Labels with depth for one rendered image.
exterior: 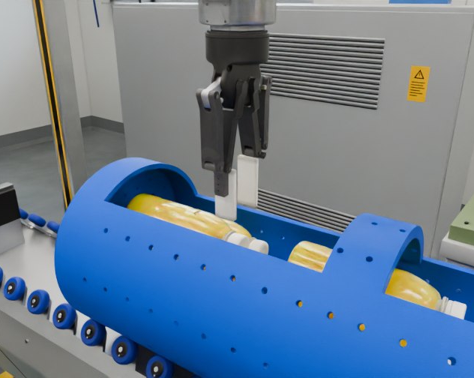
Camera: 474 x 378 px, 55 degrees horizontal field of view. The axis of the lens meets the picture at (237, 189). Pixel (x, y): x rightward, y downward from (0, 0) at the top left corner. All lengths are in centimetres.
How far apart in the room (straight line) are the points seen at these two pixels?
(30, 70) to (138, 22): 261
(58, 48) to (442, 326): 116
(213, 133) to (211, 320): 22
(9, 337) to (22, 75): 457
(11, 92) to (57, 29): 406
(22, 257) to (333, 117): 158
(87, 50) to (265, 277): 535
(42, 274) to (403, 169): 161
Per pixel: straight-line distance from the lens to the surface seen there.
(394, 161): 220
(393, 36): 212
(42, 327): 94
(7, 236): 120
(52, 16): 136
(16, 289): 98
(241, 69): 55
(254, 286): 52
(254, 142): 60
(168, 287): 58
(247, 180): 62
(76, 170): 144
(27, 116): 552
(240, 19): 52
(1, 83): 536
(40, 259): 115
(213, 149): 53
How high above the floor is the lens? 148
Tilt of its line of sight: 23 degrees down
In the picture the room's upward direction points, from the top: straight up
